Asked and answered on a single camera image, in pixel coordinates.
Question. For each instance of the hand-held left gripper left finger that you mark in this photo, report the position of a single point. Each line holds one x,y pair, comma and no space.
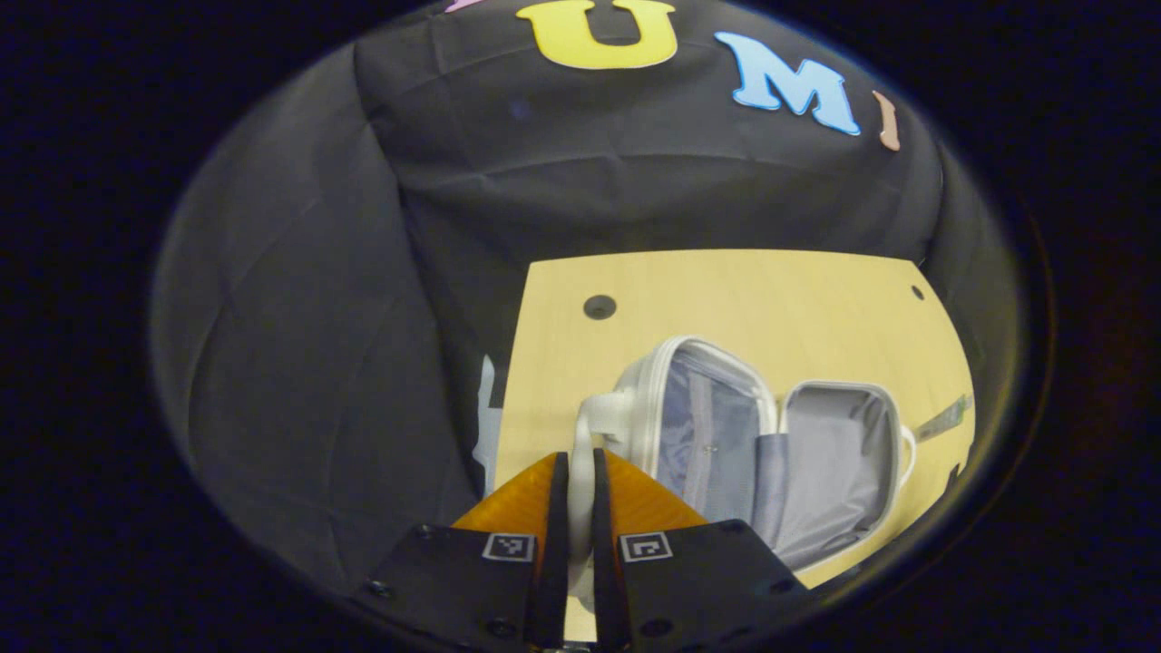
559,517

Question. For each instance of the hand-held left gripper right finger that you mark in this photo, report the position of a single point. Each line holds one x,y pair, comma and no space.
602,517

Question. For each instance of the white suitcase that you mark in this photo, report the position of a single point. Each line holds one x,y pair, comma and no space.
816,472

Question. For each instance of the white plastic object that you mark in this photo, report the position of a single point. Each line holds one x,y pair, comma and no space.
488,426

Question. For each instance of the black backdrop cloth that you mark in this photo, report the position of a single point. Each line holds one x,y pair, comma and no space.
363,272

